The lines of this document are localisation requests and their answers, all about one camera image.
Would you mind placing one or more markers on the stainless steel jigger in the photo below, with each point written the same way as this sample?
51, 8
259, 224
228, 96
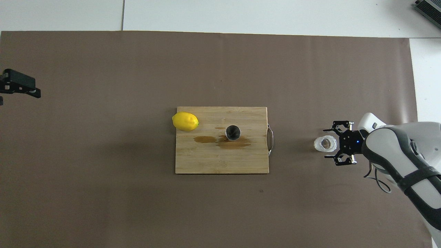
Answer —
233, 132

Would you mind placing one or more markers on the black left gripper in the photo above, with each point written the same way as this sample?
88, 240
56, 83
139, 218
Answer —
3, 86

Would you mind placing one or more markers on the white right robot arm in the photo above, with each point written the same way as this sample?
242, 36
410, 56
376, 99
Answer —
413, 165

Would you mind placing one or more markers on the small clear glass cup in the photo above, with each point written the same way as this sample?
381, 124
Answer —
325, 144

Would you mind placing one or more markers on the grey ribbed metal device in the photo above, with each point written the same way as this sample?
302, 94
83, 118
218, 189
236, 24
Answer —
429, 7

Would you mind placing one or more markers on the brown paper table mat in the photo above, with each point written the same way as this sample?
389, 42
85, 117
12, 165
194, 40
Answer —
137, 206

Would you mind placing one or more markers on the yellow lemon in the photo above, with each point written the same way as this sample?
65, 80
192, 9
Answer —
185, 121

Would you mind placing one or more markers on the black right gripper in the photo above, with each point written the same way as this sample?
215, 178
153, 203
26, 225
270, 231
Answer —
351, 143

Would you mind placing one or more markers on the bamboo cutting board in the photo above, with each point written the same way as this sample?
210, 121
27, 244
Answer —
213, 158

